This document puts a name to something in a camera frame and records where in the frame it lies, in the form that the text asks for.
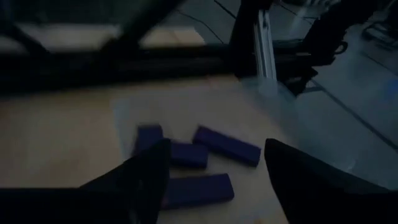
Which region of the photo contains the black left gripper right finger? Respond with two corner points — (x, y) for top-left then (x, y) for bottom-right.
(264, 138), (398, 224)

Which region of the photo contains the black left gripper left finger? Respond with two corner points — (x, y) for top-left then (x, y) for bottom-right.
(0, 138), (172, 224)

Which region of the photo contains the purple rectangular block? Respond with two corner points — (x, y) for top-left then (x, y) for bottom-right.
(192, 125), (262, 168)
(169, 141), (210, 170)
(160, 173), (236, 211)
(132, 124), (164, 156)

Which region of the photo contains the clear plastic bin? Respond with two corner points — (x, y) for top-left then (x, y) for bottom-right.
(110, 76), (358, 224)

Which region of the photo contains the silver bracket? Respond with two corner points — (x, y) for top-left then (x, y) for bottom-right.
(253, 9), (278, 80)

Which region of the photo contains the thin black floor cable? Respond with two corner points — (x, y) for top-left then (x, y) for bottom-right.
(175, 9), (225, 44)

